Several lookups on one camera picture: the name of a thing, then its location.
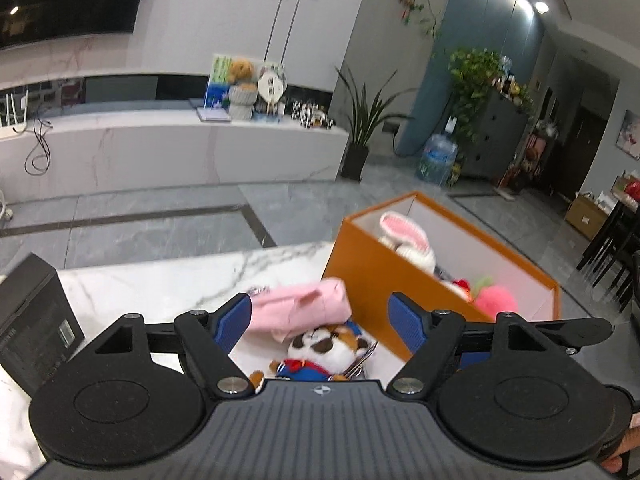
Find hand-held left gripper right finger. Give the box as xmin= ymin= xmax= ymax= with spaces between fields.
xmin=387 ymin=291 xmax=543 ymax=401

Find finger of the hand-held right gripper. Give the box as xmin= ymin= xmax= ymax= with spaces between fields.
xmin=522 ymin=317 xmax=615 ymax=357

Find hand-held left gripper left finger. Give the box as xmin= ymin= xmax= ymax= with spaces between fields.
xmin=92 ymin=292 xmax=252 ymax=401

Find pink pouch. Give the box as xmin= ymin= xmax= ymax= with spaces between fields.
xmin=247 ymin=277 xmax=352 ymax=343

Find orange cardboard box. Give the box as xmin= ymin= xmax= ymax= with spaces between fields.
xmin=320 ymin=191 xmax=561 ymax=361

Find dog plush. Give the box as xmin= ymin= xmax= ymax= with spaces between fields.
xmin=250 ymin=322 xmax=378 ymax=386

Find pink peach plush toy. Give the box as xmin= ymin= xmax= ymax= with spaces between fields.
xmin=470 ymin=274 xmax=521 ymax=322

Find white rabbit plush toy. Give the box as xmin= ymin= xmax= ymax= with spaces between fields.
xmin=377 ymin=211 xmax=438 ymax=275

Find person's right hand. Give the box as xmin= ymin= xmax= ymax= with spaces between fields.
xmin=600 ymin=410 xmax=640 ymax=478

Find black dining chair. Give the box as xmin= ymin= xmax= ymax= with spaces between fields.
xmin=575 ymin=200 xmax=640 ymax=311

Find brown cardboard box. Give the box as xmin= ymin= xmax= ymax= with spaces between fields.
xmin=565 ymin=192 xmax=608 ymax=241

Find blue water jug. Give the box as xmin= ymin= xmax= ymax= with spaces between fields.
xmin=416 ymin=132 xmax=458 ymax=187

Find tall potted plant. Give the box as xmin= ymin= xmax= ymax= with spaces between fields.
xmin=335 ymin=65 xmax=418 ymax=182

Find shelf with ornaments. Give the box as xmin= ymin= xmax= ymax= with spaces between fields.
xmin=500 ymin=120 xmax=557 ymax=196

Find white marble tv cabinet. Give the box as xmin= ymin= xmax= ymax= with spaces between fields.
xmin=0 ymin=72 xmax=351 ymax=206

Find black box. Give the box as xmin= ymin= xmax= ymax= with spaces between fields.
xmin=0 ymin=252 xmax=86 ymax=396

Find grey drawer cabinet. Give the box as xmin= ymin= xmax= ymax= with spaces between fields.
xmin=460 ymin=90 xmax=531 ymax=181

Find black white cow figurines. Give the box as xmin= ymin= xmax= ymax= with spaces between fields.
xmin=290 ymin=100 xmax=337 ymax=130

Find round white hand fan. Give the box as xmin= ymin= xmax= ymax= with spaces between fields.
xmin=257 ymin=69 xmax=286 ymax=111

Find brown teddy bear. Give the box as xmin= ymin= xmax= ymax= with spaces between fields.
xmin=228 ymin=60 xmax=255 ymax=86

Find leafy pothos plant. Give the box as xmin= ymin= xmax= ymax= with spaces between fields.
xmin=447 ymin=47 xmax=506 ymax=141

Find white router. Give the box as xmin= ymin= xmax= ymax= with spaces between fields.
xmin=0 ymin=85 xmax=28 ymax=135

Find framed wall painting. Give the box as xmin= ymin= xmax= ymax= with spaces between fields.
xmin=617 ymin=109 xmax=640 ymax=161

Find black cable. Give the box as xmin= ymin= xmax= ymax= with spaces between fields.
xmin=25 ymin=115 xmax=53 ymax=176

